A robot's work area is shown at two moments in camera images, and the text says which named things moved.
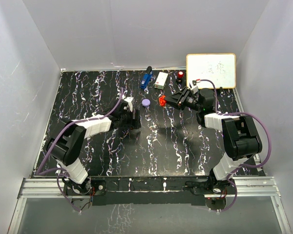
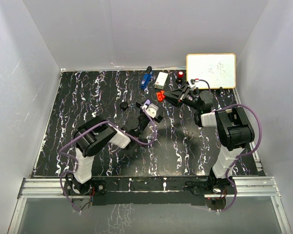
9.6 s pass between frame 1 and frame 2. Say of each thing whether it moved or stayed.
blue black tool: stayed
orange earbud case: moved
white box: stayed
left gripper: moved
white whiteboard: stayed
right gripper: stayed
